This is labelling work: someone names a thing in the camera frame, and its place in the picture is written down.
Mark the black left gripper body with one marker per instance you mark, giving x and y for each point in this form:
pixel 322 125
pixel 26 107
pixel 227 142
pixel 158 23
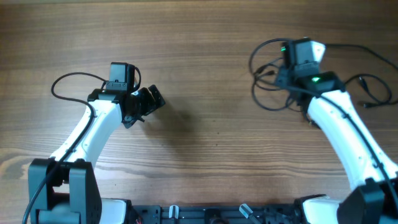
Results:
pixel 143 104

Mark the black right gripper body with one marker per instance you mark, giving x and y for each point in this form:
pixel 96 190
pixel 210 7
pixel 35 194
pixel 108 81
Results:
pixel 280 79

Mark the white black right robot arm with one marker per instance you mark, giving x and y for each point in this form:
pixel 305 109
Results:
pixel 372 175

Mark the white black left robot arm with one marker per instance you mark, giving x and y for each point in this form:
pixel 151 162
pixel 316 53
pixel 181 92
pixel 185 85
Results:
pixel 63 187

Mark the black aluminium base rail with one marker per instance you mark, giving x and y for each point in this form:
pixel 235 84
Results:
pixel 268 214

